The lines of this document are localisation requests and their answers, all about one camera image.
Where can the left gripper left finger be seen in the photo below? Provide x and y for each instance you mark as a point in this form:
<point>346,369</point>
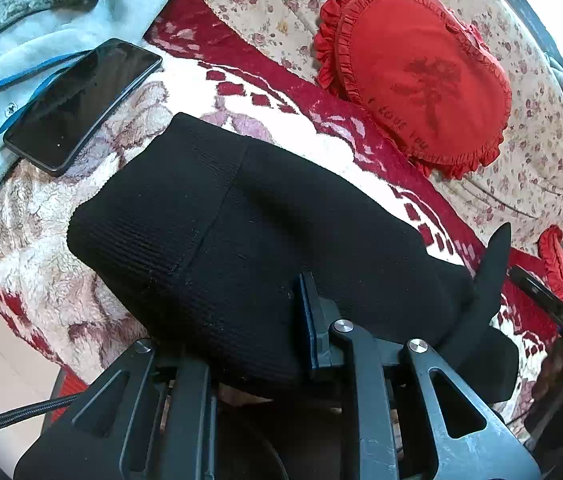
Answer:
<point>148,416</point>

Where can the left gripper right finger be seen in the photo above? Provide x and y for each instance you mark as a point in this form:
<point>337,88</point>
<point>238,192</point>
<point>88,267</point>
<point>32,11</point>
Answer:
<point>406,414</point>

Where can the black pants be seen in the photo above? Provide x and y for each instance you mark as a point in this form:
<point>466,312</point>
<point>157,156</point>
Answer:
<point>203,237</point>

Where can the red white plush blanket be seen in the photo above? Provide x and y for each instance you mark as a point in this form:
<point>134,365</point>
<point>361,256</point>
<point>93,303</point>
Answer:
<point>60,306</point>

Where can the floral quilt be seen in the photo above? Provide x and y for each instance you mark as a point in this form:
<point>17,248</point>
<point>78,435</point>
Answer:
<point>524,185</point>

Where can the black smartphone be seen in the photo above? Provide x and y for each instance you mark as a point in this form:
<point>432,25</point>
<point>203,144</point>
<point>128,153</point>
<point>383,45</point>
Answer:
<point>55,126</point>

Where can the red heart pillow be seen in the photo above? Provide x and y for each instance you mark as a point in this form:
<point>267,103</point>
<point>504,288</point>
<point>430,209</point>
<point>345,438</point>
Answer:
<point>428,79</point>

